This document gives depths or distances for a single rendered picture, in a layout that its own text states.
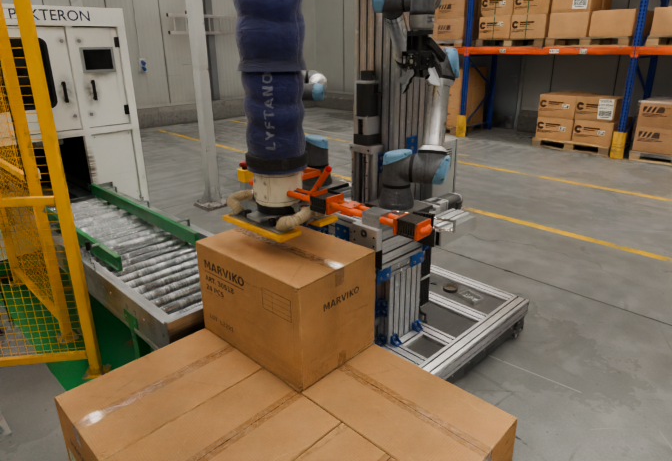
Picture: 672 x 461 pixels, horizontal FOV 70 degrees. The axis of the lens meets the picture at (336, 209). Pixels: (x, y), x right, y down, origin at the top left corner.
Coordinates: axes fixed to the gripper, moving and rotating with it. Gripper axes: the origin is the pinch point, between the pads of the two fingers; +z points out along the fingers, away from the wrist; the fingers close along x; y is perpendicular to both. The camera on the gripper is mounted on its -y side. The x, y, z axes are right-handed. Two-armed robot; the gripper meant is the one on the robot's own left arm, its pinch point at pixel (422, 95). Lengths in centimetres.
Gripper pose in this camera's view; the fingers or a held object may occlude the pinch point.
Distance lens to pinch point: 165.1
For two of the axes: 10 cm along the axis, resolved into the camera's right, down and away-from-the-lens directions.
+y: -7.2, 2.3, -6.6
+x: 7.0, 2.3, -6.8
